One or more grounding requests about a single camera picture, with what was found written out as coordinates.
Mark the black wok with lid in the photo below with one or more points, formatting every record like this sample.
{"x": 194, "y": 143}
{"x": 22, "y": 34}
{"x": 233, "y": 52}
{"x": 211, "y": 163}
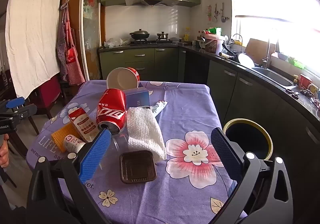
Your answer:
{"x": 140, "y": 34}

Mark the yellow rimmed trash bin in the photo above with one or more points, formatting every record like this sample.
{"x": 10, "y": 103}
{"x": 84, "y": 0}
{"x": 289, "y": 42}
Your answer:
{"x": 250, "y": 136}

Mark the steel sink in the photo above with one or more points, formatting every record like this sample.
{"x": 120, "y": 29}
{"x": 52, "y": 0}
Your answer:
{"x": 275, "y": 76}

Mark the condiment bottles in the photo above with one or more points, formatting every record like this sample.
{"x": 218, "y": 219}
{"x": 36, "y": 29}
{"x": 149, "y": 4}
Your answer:
{"x": 200, "y": 35}

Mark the white plate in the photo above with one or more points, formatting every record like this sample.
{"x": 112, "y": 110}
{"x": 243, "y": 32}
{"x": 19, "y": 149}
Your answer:
{"x": 246, "y": 60}

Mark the purple checked apron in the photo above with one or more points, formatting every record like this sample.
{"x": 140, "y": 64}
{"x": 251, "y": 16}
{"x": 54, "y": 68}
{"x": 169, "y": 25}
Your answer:
{"x": 61, "y": 51}

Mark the green windowsill container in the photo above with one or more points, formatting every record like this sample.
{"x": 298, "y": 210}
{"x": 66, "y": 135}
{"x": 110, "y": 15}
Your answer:
{"x": 296, "y": 63}

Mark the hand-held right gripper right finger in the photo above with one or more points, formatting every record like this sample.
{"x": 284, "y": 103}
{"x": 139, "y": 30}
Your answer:
{"x": 225, "y": 156}

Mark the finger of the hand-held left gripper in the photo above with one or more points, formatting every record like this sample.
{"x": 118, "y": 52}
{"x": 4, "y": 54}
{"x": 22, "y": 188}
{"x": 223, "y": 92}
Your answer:
{"x": 25, "y": 112}
{"x": 15, "y": 103}

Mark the gas stove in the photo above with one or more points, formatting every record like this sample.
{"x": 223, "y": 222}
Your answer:
{"x": 152, "y": 42}

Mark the wooden cutting board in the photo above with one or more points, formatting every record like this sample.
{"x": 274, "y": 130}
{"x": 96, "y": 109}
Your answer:
{"x": 256, "y": 50}

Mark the person's left hand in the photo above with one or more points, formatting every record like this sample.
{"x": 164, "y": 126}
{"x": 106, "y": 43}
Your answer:
{"x": 3, "y": 154}

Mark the red mug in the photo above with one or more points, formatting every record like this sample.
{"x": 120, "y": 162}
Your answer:
{"x": 305, "y": 81}

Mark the blue cardboard box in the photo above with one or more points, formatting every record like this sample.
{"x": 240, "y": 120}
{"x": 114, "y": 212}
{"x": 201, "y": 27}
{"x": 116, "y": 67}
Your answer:
{"x": 138, "y": 99}

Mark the red checked apron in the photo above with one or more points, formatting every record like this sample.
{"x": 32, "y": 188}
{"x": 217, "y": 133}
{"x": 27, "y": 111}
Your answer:
{"x": 73, "y": 64}

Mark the white teal tube wrapper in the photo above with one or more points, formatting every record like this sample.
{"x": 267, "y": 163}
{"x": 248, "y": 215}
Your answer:
{"x": 158, "y": 106}

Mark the green sink side cabinets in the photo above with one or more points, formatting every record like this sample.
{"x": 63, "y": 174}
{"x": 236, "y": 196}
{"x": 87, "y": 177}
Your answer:
{"x": 250, "y": 89}

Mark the wall decoration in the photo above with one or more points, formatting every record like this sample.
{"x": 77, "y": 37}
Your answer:
{"x": 209, "y": 14}

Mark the black kitchen countertop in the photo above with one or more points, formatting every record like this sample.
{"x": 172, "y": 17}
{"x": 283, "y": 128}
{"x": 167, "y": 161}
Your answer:
{"x": 262, "y": 70}

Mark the small white bottle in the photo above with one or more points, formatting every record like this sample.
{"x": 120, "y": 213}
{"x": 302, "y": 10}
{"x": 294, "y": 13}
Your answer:
{"x": 72, "y": 142}

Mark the green stove side cabinets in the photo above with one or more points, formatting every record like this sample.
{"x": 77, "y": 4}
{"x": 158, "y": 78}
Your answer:
{"x": 165, "y": 59}

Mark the clear plastic wrapper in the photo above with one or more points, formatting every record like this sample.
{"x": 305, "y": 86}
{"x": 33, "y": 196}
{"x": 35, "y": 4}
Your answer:
{"x": 117, "y": 142}

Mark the purple floral tablecloth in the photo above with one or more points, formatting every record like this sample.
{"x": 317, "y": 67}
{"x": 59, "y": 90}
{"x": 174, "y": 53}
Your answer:
{"x": 187, "y": 104}

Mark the green packet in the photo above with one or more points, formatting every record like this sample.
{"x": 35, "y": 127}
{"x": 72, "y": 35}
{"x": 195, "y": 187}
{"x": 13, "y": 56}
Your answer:
{"x": 215, "y": 30}

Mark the red and white carton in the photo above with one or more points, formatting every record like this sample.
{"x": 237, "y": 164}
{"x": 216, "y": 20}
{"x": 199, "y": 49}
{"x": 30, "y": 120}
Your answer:
{"x": 81, "y": 121}

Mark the crumpled plastic bag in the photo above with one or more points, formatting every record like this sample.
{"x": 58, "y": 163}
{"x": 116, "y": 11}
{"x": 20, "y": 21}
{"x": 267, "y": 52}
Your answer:
{"x": 115, "y": 42}

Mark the steel pot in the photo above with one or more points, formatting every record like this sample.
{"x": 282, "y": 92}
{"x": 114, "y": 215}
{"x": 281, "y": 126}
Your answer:
{"x": 163, "y": 36}

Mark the white hanging sheet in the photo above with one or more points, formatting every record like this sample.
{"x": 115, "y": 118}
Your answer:
{"x": 32, "y": 26}

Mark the hanging kitchen utensils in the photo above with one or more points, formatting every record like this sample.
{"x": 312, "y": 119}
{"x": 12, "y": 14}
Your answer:
{"x": 222, "y": 14}

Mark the yellow oil bottle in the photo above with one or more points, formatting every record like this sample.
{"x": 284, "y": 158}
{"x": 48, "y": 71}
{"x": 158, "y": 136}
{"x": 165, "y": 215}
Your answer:
{"x": 186, "y": 37}

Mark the steel faucet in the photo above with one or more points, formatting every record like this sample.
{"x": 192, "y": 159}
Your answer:
{"x": 267, "y": 54}

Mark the black plastic tray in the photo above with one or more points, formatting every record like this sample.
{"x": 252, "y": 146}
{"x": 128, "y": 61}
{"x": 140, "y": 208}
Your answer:
{"x": 137, "y": 166}

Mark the white paper towel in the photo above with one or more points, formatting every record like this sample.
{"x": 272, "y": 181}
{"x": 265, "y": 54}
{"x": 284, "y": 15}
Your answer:
{"x": 143, "y": 131}

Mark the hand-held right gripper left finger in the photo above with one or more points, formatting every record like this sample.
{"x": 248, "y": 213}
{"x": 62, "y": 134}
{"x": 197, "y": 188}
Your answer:
{"x": 96, "y": 156}

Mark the red wooden chair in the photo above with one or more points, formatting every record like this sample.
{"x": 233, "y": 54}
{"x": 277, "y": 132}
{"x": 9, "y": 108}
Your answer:
{"x": 48, "y": 94}

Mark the orange waffle sponge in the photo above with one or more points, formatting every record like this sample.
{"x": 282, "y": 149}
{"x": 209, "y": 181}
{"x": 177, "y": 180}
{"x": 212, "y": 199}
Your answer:
{"x": 62, "y": 136}

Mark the white plastic bucket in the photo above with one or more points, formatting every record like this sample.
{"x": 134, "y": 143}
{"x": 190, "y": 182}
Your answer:
{"x": 213, "y": 42}

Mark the rolling pin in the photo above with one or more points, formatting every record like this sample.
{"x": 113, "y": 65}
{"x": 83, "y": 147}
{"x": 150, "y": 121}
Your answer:
{"x": 225, "y": 55}

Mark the red soda can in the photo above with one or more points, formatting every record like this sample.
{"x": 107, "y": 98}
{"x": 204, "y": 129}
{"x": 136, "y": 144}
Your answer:
{"x": 110, "y": 111}

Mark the red paper noodle cup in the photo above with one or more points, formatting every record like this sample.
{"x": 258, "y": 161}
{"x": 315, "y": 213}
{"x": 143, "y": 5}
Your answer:
{"x": 120, "y": 79}

